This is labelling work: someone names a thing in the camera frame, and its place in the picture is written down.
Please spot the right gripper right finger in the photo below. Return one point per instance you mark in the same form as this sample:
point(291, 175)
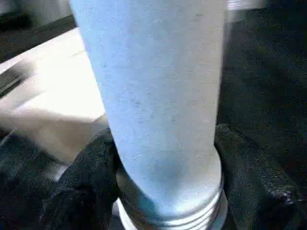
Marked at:
point(259, 191)

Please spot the black table mat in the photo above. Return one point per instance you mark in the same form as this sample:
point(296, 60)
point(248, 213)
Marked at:
point(263, 83)

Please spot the white plastic table top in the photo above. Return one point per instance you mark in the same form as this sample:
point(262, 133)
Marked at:
point(48, 95)

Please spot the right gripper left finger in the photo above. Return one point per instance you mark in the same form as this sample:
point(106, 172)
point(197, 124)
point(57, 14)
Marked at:
point(91, 187)

